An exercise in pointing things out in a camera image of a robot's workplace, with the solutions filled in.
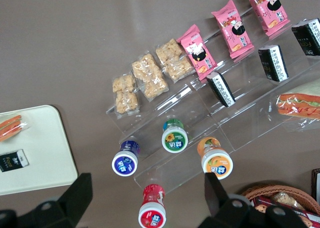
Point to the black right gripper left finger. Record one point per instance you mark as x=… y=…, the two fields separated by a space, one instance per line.
x=75 y=195

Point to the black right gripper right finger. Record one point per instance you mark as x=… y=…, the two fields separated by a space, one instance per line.
x=217 y=200

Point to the green gum bottle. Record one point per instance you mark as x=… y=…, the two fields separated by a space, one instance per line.
x=174 y=140

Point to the orange gum bottle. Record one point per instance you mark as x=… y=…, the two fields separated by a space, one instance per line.
x=217 y=165

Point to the cream plastic tray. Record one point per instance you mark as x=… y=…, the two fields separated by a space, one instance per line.
x=45 y=150

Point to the blue gum bottle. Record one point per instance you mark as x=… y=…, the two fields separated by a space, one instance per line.
x=125 y=163

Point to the red gum bottle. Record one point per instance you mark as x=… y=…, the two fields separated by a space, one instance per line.
x=152 y=213

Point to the red cookie box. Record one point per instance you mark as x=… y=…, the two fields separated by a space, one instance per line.
x=260 y=208

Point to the brown wicker basket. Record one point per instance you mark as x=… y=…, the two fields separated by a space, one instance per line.
x=265 y=189

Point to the clear-wrapped rice crisp pack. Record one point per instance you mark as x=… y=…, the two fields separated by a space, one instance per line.
x=125 y=95
x=173 y=60
x=149 y=76
x=285 y=199

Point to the black snack pack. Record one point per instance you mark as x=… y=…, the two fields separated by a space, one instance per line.
x=272 y=62
x=12 y=161
x=221 y=89
x=306 y=36

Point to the small wrapped sandwich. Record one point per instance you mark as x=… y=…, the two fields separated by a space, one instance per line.
x=11 y=127

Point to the clear acrylic tiered shelf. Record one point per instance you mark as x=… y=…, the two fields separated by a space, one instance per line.
x=252 y=105
x=180 y=107

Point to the large wrapped sandwich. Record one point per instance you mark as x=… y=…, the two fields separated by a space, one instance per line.
x=300 y=105

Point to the pink cartoon snack pack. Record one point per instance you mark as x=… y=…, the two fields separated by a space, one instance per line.
x=198 y=55
x=233 y=28
x=268 y=7

